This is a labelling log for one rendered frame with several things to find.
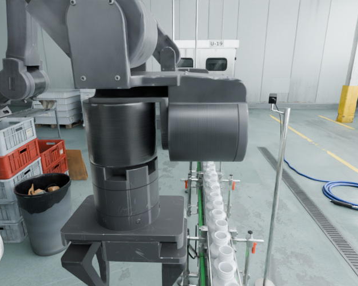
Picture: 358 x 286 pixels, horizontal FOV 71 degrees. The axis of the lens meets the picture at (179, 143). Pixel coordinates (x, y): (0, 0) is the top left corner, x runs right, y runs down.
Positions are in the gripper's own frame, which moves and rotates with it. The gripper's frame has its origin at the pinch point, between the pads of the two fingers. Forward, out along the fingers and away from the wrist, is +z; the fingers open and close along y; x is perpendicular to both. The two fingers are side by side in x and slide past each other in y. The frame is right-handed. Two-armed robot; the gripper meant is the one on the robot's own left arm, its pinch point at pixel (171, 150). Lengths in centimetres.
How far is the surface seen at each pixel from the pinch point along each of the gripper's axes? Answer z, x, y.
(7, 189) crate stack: 79, -126, 163
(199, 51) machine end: -50, -431, -12
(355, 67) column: -15, -723, -464
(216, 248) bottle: 27.5, 5.5, -12.3
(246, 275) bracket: 47, -5, -24
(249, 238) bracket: 31.7, -5.1, -23.8
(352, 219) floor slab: 144, -190, -179
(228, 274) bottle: 24.7, 17.5, -14.1
